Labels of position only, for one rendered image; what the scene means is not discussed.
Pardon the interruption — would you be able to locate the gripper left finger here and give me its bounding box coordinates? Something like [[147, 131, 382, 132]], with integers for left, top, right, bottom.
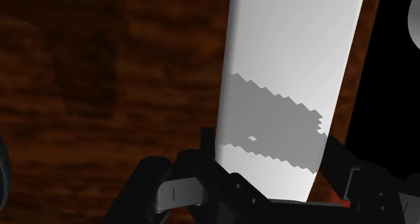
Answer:
[[101, 127, 274, 224]]

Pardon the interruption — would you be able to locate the white flat oblong object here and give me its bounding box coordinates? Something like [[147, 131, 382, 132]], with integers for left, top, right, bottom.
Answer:
[[214, 0, 368, 203]]

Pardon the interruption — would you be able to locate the dark blue round object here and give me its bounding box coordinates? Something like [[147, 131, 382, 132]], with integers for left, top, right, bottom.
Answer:
[[0, 135, 13, 215]]

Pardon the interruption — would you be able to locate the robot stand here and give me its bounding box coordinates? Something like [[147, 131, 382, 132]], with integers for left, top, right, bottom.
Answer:
[[344, 0, 420, 181]]

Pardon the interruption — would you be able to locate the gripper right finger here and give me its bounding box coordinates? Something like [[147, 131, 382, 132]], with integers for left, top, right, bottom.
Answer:
[[315, 134, 420, 224]]

